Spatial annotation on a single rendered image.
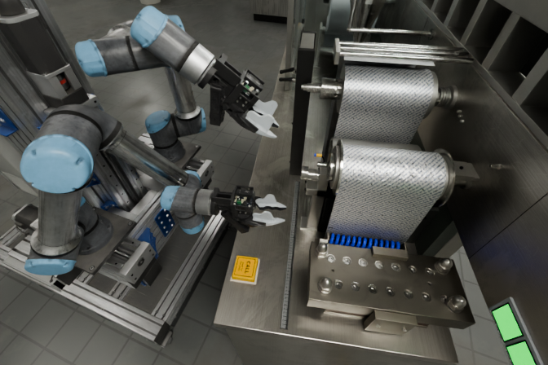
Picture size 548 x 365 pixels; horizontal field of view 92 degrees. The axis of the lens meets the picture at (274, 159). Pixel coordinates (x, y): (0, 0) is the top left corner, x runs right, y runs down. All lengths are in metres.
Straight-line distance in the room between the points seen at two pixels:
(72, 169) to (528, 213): 0.89
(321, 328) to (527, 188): 0.59
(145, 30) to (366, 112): 0.59
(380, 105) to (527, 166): 0.35
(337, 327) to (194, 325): 1.12
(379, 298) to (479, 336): 1.37
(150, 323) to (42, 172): 1.14
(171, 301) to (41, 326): 0.82
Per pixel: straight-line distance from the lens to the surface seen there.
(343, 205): 0.73
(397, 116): 0.85
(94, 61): 0.70
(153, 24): 0.59
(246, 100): 0.59
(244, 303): 0.89
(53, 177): 0.71
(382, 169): 0.67
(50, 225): 0.89
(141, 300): 1.76
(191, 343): 1.84
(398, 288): 0.83
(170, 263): 1.79
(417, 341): 0.95
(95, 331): 2.05
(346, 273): 0.80
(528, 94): 0.73
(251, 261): 0.91
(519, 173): 0.70
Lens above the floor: 1.75
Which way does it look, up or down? 45 degrees down
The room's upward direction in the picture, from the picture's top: straight up
